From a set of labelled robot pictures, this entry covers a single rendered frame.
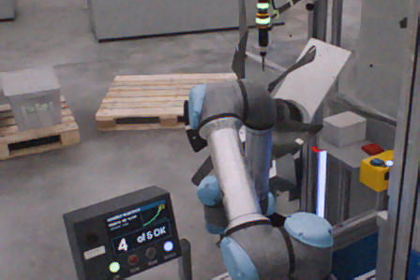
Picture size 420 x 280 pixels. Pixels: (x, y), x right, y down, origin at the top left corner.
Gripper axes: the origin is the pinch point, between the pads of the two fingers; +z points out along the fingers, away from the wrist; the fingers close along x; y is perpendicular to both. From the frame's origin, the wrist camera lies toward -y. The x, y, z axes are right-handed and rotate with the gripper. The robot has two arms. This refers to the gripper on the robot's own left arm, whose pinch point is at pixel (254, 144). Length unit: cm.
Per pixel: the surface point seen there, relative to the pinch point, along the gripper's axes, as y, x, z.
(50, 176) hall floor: 216, 96, 127
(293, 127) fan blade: -10.0, -0.5, 13.9
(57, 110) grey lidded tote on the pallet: 240, 66, 179
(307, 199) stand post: 0, 53, 53
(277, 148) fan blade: -7.0, 2.4, 2.4
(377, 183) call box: -39.1, 20.2, 14.5
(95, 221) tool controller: 18, -8, -65
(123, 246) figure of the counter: 14, 1, -62
